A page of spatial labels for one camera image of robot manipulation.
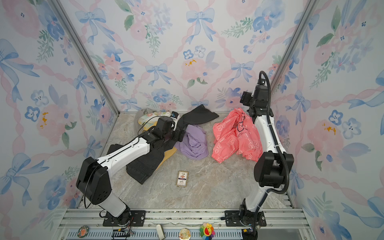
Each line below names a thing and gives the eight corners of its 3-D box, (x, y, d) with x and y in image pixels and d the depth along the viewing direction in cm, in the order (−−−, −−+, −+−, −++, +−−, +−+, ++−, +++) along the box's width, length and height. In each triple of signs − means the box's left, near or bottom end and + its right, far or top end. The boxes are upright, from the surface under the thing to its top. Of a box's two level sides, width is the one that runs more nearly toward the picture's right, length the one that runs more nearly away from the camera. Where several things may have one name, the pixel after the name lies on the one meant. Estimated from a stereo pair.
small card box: (176, 187, 86) (176, 185, 84) (177, 172, 92) (177, 170, 90) (187, 187, 86) (187, 186, 84) (188, 172, 92) (188, 170, 90)
